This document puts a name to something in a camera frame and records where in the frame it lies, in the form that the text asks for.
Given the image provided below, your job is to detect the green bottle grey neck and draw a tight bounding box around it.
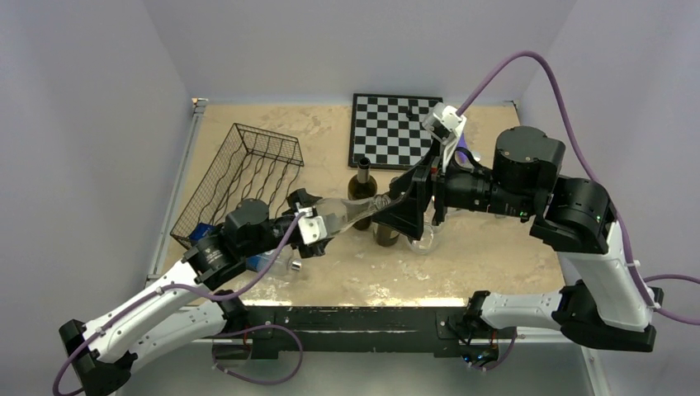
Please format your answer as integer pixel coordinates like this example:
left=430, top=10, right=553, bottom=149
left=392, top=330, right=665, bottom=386
left=348, top=157, right=377, bottom=230

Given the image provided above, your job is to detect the purple flashlight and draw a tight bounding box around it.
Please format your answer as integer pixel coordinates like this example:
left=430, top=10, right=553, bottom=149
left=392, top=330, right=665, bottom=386
left=454, top=134, right=470, bottom=165

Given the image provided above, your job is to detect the clear bottle near silver cap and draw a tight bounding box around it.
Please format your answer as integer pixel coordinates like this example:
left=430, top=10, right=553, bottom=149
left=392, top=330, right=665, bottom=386
left=405, top=223, right=442, bottom=255

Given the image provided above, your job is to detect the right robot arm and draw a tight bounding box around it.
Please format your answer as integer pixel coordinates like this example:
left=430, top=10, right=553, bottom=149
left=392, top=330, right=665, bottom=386
left=373, top=126, right=663, bottom=352

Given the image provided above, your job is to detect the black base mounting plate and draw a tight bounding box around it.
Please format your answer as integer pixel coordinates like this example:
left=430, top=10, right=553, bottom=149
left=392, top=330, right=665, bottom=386
left=210, top=304, right=518, bottom=362

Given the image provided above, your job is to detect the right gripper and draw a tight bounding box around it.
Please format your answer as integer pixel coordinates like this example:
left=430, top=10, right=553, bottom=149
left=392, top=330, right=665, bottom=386
left=371, top=134, right=535, bottom=239

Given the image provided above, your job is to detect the blue square bottle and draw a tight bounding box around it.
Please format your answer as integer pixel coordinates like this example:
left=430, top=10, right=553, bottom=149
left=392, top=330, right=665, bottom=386
left=188, top=223, right=302, bottom=277

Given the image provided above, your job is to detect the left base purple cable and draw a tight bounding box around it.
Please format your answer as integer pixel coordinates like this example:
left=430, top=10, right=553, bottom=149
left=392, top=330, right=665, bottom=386
left=210, top=325, right=305, bottom=386

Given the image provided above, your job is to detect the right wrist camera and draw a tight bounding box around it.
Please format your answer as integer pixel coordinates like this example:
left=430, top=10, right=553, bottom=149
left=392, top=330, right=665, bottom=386
left=422, top=101, right=467, bottom=172

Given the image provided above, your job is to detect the clear wine bottle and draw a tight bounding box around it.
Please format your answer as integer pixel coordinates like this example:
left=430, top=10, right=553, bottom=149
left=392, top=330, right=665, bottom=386
left=313, top=195, right=391, bottom=238

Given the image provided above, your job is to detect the black wire wine rack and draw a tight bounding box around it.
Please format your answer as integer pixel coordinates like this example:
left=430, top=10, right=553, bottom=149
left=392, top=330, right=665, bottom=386
left=170, top=123, right=305, bottom=249

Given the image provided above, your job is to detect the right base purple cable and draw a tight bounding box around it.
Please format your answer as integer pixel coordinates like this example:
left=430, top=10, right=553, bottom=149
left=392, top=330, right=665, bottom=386
left=465, top=328, right=519, bottom=374

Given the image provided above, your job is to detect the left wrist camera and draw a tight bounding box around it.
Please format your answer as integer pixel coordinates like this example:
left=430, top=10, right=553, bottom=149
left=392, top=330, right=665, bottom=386
left=296, top=206, right=330, bottom=245

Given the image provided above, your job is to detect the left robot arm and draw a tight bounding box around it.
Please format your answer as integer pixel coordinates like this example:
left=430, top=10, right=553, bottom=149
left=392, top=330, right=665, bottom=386
left=52, top=189, right=320, bottom=395

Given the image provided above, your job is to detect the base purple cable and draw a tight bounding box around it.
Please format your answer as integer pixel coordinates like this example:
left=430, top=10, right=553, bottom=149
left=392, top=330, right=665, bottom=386
left=465, top=328, right=519, bottom=374
left=210, top=325, right=305, bottom=386

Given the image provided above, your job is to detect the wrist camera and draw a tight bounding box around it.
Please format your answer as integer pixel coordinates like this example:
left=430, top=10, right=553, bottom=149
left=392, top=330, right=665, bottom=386
left=296, top=206, right=330, bottom=245
left=422, top=101, right=467, bottom=172

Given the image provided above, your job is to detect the black white chessboard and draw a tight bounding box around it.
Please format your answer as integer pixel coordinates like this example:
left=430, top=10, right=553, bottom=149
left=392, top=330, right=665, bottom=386
left=348, top=93, right=443, bottom=171

